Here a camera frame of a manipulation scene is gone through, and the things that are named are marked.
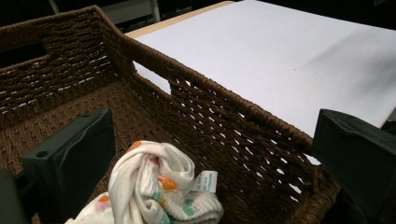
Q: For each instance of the brown woven basket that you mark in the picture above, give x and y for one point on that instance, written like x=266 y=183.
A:
x=199 y=118

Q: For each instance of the metal stand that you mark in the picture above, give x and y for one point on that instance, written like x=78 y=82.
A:
x=154 y=9

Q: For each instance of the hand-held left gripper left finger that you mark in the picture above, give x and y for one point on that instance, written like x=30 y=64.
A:
x=70 y=158

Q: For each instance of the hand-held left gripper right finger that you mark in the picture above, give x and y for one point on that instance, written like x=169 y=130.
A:
x=358 y=155

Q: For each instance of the white spotted cloth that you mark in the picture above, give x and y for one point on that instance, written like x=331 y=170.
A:
x=149 y=189

